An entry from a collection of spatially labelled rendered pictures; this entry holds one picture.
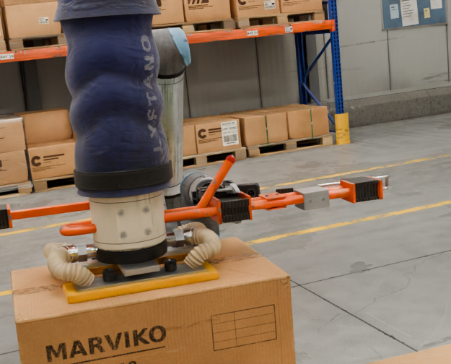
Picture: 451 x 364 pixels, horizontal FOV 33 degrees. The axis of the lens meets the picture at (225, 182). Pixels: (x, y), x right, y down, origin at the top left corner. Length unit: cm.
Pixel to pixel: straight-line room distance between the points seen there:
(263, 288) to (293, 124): 832
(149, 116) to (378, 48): 1051
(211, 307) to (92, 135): 46
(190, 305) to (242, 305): 12
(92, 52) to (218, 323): 64
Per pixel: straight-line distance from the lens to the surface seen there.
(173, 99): 241
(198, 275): 174
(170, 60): 233
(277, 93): 1131
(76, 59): 170
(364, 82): 1201
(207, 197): 184
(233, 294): 171
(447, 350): 247
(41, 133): 948
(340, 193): 194
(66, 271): 171
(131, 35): 169
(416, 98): 1237
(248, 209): 185
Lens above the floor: 153
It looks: 11 degrees down
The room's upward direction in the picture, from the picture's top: 6 degrees counter-clockwise
